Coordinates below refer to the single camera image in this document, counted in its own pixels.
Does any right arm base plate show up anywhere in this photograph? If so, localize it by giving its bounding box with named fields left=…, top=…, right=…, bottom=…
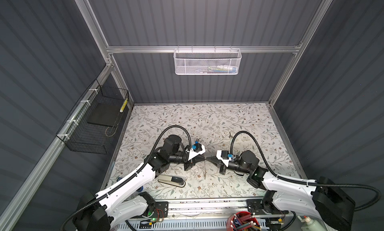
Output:
left=246, top=198, right=289, bottom=216

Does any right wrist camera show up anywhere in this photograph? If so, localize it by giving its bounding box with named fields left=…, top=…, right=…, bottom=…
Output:
left=216, top=150, right=235, bottom=167

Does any black wire basket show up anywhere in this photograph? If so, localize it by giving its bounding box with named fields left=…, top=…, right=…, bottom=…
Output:
left=57, top=83, right=130, bottom=154

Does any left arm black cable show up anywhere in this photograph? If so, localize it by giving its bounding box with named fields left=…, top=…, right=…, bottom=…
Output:
left=59, top=125, right=192, bottom=231

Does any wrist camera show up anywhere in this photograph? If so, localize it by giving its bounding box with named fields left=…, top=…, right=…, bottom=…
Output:
left=216, top=150, right=235, bottom=167
left=186, top=141, right=206, bottom=161

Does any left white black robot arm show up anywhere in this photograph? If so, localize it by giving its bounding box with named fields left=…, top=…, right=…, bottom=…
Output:
left=71, top=135, right=206, bottom=231

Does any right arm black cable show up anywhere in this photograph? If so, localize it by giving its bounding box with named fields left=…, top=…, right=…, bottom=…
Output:
left=230, top=130, right=382, bottom=212

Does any grey black stapler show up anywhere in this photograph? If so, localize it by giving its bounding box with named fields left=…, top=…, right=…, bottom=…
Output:
left=158, top=175, right=186, bottom=188

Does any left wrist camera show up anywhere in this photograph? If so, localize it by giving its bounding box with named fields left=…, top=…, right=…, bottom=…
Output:
left=186, top=141, right=206, bottom=161

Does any yellow marker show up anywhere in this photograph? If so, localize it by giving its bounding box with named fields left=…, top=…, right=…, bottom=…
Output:
left=120, top=98, right=128, bottom=113

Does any red pencil cup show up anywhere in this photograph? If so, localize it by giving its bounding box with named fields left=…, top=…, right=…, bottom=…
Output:
left=226, top=211, right=262, bottom=231

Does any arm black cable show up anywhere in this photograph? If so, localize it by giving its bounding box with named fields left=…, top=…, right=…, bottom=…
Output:
left=230, top=130, right=382, bottom=212
left=59, top=125, right=192, bottom=231

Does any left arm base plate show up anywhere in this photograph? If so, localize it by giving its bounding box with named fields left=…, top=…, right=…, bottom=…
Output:
left=132, top=201, right=169, bottom=219

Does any white glue bottle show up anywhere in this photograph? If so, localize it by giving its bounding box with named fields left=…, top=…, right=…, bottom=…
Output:
left=297, top=216, right=327, bottom=231

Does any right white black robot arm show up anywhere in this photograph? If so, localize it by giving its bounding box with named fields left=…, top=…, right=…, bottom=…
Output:
left=207, top=150, right=356, bottom=231

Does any white wire mesh basket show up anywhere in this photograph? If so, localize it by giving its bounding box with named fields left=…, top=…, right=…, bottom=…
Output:
left=173, top=48, right=242, bottom=75

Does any black foam pad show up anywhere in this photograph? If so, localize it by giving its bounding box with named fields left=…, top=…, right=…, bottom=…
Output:
left=87, top=103, right=121, bottom=127

